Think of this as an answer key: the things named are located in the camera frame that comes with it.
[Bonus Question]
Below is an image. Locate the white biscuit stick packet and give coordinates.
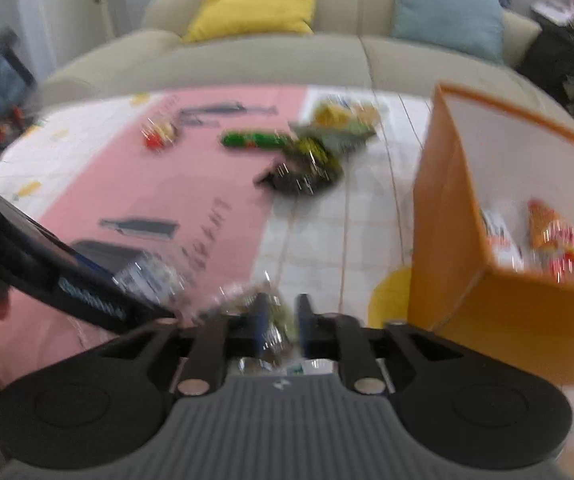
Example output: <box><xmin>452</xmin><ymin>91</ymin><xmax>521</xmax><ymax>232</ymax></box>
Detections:
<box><xmin>479</xmin><ymin>207</ymin><xmax>525</xmax><ymax>271</ymax></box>

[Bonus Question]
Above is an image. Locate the clear packet of dark snack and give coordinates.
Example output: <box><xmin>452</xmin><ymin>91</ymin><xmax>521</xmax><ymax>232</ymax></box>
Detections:
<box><xmin>194</xmin><ymin>280</ymin><xmax>308</xmax><ymax>366</ymax></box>

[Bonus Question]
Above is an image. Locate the black snack packet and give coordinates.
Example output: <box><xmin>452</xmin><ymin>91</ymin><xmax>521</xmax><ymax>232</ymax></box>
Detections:
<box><xmin>254</xmin><ymin>137</ymin><xmax>345</xmax><ymax>198</ymax></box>

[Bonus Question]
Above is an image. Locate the yellow pillow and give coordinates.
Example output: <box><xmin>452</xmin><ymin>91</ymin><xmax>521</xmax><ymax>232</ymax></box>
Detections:
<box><xmin>182</xmin><ymin>0</ymin><xmax>318</xmax><ymax>43</ymax></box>

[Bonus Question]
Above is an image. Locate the white door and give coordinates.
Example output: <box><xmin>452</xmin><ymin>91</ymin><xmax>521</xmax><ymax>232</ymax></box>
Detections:
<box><xmin>12</xmin><ymin>0</ymin><xmax>138</xmax><ymax>76</ymax></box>

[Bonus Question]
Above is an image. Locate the green sausage stick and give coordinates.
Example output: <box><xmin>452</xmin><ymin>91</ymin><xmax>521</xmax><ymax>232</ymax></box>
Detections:
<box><xmin>221</xmin><ymin>130</ymin><xmax>288</xmax><ymax>152</ymax></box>

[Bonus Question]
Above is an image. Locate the black backpack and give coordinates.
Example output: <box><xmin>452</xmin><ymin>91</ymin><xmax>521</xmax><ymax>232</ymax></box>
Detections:
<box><xmin>517</xmin><ymin>22</ymin><xmax>574</xmax><ymax>116</ymax></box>

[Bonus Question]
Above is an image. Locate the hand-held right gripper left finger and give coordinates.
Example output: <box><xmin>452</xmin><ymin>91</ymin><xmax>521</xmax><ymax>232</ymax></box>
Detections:
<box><xmin>92</xmin><ymin>294</ymin><xmax>273</xmax><ymax>396</ymax></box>

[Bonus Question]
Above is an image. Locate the white candy balls packet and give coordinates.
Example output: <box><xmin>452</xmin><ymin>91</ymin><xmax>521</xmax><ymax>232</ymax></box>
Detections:
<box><xmin>112</xmin><ymin>252</ymin><xmax>185</xmax><ymax>306</ymax></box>

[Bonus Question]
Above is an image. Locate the small red candy packet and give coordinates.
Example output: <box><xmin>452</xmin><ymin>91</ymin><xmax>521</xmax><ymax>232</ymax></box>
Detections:
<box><xmin>140</xmin><ymin>115</ymin><xmax>180</xmax><ymax>151</ymax></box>

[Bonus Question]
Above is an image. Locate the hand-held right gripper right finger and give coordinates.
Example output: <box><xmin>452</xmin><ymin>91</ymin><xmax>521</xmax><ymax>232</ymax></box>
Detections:
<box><xmin>294</xmin><ymin>294</ymin><xmax>466</xmax><ymax>396</ymax></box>

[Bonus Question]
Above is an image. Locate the blue pillow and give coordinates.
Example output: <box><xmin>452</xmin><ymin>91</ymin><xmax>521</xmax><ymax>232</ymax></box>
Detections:
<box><xmin>392</xmin><ymin>0</ymin><xmax>506</xmax><ymax>63</ymax></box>

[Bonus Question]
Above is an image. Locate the green chips bag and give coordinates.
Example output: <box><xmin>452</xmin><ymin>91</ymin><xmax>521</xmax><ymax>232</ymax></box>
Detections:
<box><xmin>292</xmin><ymin>95</ymin><xmax>383</xmax><ymax>148</ymax></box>

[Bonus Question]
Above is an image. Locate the beige sofa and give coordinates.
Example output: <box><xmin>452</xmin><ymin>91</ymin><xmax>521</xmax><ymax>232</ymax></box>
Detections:
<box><xmin>42</xmin><ymin>0</ymin><xmax>574</xmax><ymax>126</ymax></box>

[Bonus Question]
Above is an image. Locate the orange red snack packet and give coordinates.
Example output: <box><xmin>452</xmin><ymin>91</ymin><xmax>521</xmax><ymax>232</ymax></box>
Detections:
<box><xmin>527</xmin><ymin>199</ymin><xmax>574</xmax><ymax>281</ymax></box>

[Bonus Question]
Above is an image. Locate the pile of papers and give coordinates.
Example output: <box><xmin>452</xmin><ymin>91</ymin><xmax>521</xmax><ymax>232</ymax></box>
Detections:
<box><xmin>532</xmin><ymin>0</ymin><xmax>574</xmax><ymax>26</ymax></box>

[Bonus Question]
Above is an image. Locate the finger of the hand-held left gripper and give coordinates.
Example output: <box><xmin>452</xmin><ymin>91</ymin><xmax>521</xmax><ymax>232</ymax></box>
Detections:
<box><xmin>70</xmin><ymin>239</ymin><xmax>139</xmax><ymax>281</ymax></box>

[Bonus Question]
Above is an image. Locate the orange cardboard box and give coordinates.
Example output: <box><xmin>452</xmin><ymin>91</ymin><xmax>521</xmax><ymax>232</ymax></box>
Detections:
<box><xmin>407</xmin><ymin>82</ymin><xmax>574</xmax><ymax>391</ymax></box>

